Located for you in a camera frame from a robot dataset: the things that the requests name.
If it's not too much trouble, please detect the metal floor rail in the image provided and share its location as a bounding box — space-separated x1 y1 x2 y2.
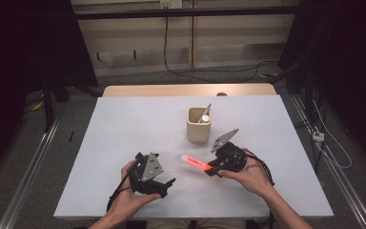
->
0 118 61 229
290 94 366 229

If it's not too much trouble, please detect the person's right hand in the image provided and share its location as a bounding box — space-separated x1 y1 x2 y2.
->
217 147 275 197

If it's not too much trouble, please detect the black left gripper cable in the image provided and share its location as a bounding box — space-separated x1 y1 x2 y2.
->
106 160 141 213

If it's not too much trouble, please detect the white wall socket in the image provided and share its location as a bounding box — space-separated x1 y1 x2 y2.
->
159 0 184 10

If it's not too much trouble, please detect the white power strip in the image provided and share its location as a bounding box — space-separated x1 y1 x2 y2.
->
312 131 326 143

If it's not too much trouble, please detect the black horizontal bar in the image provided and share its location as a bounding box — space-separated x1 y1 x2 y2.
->
72 5 299 21

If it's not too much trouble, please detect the black wall cable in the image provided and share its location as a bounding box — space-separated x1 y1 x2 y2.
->
163 15 279 84

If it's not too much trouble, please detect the black metal stand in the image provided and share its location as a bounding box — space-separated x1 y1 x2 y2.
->
275 60 318 114
41 74 103 134

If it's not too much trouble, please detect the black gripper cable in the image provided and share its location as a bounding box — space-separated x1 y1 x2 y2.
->
106 160 141 213
234 149 275 229

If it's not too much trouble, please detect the person's left hand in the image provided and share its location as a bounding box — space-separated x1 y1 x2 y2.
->
107 158 162 220

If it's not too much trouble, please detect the clear plastic pen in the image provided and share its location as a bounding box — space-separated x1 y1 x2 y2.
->
198 102 213 123

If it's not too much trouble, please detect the wooden table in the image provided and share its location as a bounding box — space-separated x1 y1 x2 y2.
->
102 83 277 98

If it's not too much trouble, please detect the black curtain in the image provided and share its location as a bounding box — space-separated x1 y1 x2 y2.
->
0 0 99 182
277 0 366 166

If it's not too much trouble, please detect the orange highlighter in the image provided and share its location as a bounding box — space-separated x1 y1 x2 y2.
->
180 154 215 172

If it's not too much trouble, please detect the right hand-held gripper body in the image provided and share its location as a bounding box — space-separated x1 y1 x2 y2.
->
210 128 248 174

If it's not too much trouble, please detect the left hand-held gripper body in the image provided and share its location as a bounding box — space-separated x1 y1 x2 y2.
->
129 152 170 198

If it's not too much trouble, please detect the white cable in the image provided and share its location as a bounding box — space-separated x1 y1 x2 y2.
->
311 99 353 170

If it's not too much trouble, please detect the beige pen holder cup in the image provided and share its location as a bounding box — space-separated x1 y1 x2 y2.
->
185 106 213 144

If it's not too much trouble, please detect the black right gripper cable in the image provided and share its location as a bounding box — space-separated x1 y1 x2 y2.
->
234 149 275 229

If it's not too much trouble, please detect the white table sheet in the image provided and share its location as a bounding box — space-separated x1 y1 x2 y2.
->
52 94 335 220

